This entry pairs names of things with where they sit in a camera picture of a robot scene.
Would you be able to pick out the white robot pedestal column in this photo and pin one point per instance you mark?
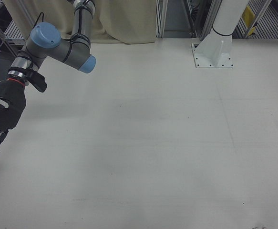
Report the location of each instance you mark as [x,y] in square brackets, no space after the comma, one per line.
[221,31]

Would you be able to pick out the grey UR5e robot arm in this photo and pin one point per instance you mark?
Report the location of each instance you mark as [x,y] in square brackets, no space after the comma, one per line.
[64,50]

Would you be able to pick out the black dexterous robot hand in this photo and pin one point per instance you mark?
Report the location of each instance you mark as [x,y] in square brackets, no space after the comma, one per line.
[8,105]

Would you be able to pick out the yellow tag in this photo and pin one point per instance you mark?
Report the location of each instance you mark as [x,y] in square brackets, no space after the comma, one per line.
[248,14]

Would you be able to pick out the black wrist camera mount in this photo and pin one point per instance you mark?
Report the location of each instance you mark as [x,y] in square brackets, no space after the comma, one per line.
[37,80]

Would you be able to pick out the aluminium profile frame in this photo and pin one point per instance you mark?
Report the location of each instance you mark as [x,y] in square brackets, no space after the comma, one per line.
[177,17]

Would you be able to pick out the metal shelf rack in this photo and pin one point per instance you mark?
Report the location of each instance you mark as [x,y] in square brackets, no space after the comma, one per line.
[7,28]

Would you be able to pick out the beige fabric curtain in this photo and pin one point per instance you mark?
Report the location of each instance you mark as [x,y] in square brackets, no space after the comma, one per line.
[119,19]

